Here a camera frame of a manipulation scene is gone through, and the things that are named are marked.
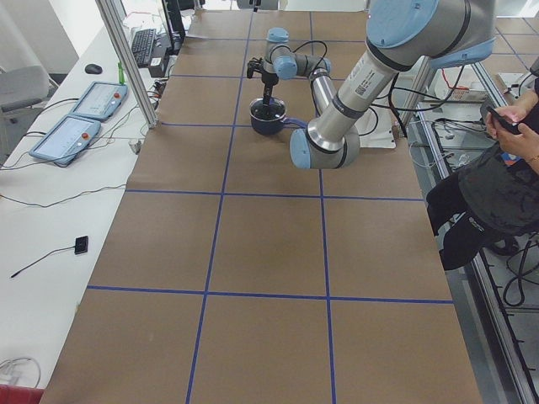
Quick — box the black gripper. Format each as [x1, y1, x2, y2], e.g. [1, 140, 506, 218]
[261, 72, 278, 104]

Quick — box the dark blue saucepan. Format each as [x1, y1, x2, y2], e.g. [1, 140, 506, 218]
[250, 114, 307, 136]

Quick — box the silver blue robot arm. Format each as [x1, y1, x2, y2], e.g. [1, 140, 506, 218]
[263, 1, 495, 169]

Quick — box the person's hand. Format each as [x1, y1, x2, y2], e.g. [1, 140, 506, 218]
[485, 104, 531, 140]

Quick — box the black keyboard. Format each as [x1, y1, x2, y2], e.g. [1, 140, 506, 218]
[131, 29, 156, 67]

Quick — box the upper blue teach pendant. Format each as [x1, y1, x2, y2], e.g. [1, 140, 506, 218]
[71, 81, 128, 122]

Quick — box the blue teach pendant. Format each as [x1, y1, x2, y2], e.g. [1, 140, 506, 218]
[71, 81, 128, 122]
[29, 114, 101, 167]

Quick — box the black computer mouse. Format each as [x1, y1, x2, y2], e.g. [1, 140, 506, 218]
[84, 63, 103, 75]

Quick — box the lower blue teach pendant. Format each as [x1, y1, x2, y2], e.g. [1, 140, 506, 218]
[29, 114, 101, 167]

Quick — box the black smartphone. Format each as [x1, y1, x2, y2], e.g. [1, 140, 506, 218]
[486, 106, 520, 135]

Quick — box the small black puck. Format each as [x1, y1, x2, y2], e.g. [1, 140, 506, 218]
[74, 236, 89, 255]

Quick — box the seated person in black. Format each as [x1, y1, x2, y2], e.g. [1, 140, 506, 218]
[425, 54, 539, 271]

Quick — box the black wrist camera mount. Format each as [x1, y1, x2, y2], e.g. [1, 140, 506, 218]
[246, 58, 264, 79]

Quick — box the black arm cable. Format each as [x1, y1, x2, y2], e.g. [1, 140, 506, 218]
[290, 40, 330, 71]

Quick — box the aluminium frame post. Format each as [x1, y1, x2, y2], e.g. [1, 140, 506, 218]
[95, 0, 157, 129]

